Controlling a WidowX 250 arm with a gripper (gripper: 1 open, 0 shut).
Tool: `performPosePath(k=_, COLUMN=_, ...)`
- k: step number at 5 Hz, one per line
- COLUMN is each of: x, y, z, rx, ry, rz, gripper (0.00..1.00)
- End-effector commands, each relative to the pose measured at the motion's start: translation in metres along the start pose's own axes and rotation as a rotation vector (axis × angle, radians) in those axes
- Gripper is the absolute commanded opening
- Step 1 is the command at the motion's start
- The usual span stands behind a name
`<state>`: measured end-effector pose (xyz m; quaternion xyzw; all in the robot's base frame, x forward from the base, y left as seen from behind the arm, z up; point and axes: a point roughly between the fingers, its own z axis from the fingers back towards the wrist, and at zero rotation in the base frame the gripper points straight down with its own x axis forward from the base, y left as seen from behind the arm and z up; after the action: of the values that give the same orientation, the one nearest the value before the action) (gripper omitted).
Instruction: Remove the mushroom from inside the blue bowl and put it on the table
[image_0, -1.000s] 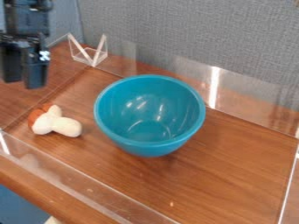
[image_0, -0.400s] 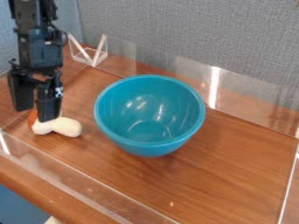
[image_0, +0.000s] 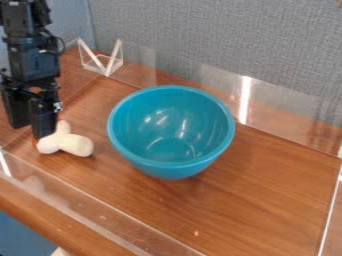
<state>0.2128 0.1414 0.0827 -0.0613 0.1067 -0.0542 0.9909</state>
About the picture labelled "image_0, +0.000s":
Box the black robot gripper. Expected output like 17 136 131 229
1 34 63 139

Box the brown white plush mushroom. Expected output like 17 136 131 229
36 120 95 157

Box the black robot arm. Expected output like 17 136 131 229
0 0 63 139

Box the blue plastic bowl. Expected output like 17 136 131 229
107 85 235 180

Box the clear acrylic front barrier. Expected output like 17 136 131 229
0 148 204 256

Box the clear acrylic barrier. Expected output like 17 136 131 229
0 148 204 256
111 42 342 158

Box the clear acrylic back barrier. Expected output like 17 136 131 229
111 42 342 158

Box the clear acrylic corner bracket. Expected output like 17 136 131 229
76 38 123 77

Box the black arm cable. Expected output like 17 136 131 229
41 29 67 56

